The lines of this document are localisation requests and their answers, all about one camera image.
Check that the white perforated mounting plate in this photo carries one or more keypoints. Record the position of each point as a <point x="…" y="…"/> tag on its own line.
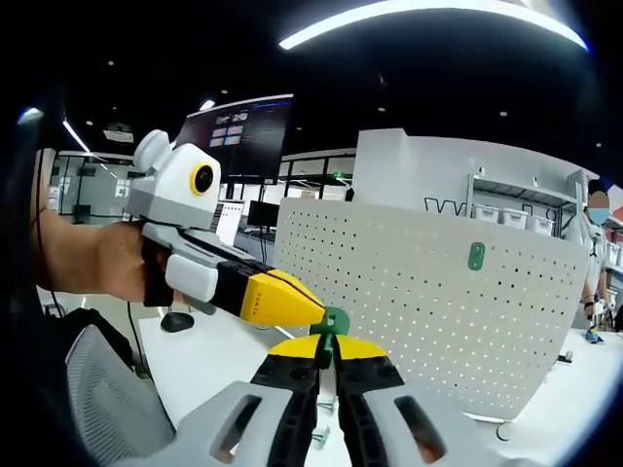
<point x="414" y="316"/>

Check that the white storage bin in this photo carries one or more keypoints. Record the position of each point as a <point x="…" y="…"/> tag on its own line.
<point x="516" y="217"/>
<point x="487" y="213"/>
<point x="540" y="225"/>

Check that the large dark display screen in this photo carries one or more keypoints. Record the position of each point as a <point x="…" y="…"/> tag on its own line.
<point x="253" y="141"/>

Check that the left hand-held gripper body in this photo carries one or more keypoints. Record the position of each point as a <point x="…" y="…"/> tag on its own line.
<point x="175" y="190"/>

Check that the grey mesh office chair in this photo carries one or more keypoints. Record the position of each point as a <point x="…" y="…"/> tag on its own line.
<point x="107" y="399"/>

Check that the small black monitor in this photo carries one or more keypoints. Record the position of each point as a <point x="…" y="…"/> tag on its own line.
<point x="264" y="213"/>

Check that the metal shelf rack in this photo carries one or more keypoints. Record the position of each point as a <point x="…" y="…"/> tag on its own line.
<point x="525" y="192"/>

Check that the small teal object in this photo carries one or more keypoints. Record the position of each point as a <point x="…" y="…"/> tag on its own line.
<point x="594" y="336"/>

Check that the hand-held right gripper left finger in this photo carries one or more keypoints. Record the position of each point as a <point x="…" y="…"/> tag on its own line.
<point x="204" y="428"/>

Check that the person's left hand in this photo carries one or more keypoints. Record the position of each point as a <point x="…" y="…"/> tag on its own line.
<point x="121" y="262"/>

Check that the round white plate foot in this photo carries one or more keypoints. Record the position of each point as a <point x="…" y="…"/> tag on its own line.
<point x="504" y="431"/>

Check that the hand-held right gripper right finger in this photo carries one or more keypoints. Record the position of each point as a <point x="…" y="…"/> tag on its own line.
<point x="384" y="418"/>

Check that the ceiling light strip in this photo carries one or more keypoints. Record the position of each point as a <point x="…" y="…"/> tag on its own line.
<point x="438" y="10"/>

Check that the black computer mouse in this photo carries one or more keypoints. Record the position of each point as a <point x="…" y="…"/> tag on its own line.
<point x="176" y="322"/>

